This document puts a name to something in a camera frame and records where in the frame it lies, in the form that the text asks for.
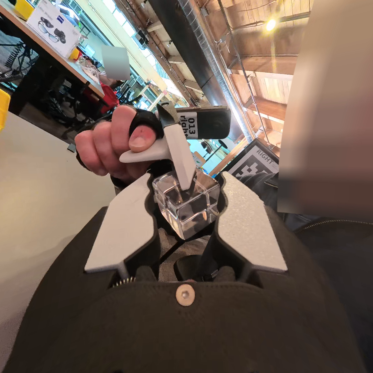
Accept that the long wooden table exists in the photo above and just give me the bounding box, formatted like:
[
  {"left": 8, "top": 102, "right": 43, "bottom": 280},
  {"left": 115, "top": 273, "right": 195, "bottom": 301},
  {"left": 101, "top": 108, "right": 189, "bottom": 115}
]
[{"left": 0, "top": 0, "right": 105, "bottom": 99}]

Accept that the black ceiling pipe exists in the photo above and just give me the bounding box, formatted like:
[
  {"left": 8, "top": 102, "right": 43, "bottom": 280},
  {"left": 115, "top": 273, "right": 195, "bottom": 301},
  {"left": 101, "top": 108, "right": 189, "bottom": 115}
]
[{"left": 149, "top": 0, "right": 228, "bottom": 117}]

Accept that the person's dark jacket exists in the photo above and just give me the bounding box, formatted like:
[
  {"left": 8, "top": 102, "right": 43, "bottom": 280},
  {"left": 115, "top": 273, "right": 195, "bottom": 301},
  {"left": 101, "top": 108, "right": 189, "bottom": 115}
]
[{"left": 234, "top": 172, "right": 373, "bottom": 373}]

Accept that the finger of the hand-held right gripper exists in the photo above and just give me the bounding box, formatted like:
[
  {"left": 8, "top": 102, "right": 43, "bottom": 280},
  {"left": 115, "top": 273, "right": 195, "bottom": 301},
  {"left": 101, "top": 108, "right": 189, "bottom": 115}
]
[{"left": 157, "top": 103, "right": 196, "bottom": 191}]

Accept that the person's right hand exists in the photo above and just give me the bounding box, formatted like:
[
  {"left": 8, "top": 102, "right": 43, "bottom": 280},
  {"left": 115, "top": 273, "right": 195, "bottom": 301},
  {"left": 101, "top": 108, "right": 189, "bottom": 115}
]
[{"left": 74, "top": 105, "right": 164, "bottom": 184}]

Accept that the white box with glasses print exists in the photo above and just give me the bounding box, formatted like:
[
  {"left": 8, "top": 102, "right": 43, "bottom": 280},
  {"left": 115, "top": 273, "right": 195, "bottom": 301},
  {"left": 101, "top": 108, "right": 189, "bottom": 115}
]
[{"left": 27, "top": 0, "right": 81, "bottom": 59}]

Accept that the silver ventilation duct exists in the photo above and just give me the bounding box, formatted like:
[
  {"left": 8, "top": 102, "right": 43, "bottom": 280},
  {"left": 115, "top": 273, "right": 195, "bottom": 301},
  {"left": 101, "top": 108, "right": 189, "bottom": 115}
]
[{"left": 178, "top": 0, "right": 258, "bottom": 143}]

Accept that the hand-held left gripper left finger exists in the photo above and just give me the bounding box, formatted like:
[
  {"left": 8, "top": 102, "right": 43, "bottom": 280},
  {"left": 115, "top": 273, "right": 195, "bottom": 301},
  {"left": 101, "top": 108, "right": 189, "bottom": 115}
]
[{"left": 84, "top": 173, "right": 161, "bottom": 280}]

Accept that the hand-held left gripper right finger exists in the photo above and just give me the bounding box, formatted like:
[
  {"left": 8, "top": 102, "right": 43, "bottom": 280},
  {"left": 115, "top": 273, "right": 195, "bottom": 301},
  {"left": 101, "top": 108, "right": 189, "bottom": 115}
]
[{"left": 202, "top": 171, "right": 288, "bottom": 274}]

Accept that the yellow plastic bin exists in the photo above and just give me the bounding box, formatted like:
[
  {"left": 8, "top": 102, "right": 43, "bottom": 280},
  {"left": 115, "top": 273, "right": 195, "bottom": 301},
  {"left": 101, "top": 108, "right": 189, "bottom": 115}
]
[
  {"left": 0, "top": 89, "right": 11, "bottom": 132},
  {"left": 15, "top": 0, "right": 37, "bottom": 21}
]

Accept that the clear acrylic cube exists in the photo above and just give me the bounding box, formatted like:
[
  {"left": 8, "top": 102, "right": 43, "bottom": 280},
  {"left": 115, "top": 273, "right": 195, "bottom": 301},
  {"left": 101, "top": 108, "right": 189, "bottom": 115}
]
[{"left": 152, "top": 171, "right": 220, "bottom": 240}]

